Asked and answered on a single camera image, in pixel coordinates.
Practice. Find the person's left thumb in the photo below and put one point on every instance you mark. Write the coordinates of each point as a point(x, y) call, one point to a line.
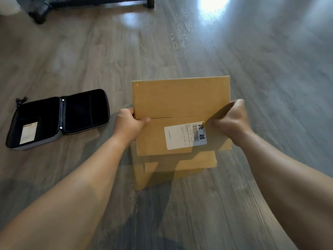
point(143, 122)

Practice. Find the black wheeled stand base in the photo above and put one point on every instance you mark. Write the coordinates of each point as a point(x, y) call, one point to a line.
point(78, 5)

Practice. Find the white card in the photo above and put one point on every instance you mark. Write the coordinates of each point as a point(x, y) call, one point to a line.
point(28, 132)

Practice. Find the person's left hand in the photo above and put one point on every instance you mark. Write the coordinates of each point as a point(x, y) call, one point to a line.
point(127, 125)

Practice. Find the person's right forearm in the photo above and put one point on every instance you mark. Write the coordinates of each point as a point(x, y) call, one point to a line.
point(288, 190)

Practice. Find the open black zip case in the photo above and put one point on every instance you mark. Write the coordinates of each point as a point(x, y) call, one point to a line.
point(59, 118)

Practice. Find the person's left forearm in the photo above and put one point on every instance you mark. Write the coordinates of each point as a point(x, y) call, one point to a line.
point(65, 197)

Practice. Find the person's right hand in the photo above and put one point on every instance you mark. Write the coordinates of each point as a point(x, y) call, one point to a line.
point(233, 122)

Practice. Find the plain cardboard box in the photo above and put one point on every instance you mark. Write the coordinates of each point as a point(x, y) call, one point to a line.
point(166, 170)

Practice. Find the cardboard box with white label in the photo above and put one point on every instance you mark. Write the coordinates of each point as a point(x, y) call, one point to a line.
point(177, 109)

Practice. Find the person's right fingers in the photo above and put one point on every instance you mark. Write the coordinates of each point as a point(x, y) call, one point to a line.
point(229, 109)

